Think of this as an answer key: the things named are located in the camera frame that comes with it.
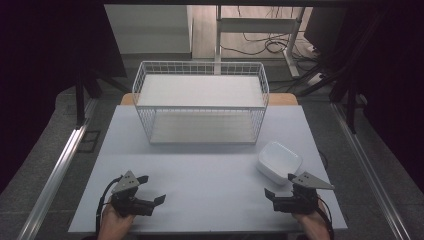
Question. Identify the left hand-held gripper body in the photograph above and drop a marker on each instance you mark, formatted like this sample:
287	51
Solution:
128	200

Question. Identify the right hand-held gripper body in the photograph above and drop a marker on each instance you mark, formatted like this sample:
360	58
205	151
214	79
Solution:
300	201

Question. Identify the person's right hand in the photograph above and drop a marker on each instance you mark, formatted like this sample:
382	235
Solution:
315	226

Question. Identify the person's left hand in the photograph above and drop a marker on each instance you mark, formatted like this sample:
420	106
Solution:
111	225

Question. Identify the white square dish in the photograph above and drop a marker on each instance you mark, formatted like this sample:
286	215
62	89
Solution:
278	161

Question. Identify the wooden table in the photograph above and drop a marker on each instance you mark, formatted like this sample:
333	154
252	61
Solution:
282	99

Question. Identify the black metal stand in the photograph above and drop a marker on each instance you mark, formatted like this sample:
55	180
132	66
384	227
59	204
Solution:
80	100
350	110

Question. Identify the white power strip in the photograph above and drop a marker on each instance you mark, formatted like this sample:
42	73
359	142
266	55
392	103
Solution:
315	79

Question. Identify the white cabinet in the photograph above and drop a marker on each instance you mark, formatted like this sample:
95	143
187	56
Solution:
150	30

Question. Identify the dark monitor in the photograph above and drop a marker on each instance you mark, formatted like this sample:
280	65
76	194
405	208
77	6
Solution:
325	28

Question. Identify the black floor socket frame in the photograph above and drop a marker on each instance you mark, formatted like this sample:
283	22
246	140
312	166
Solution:
89	141

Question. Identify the metal floor rail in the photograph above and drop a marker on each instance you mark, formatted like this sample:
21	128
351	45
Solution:
373	173
56	173

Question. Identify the white desk frame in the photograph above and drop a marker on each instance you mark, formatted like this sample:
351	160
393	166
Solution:
256	25

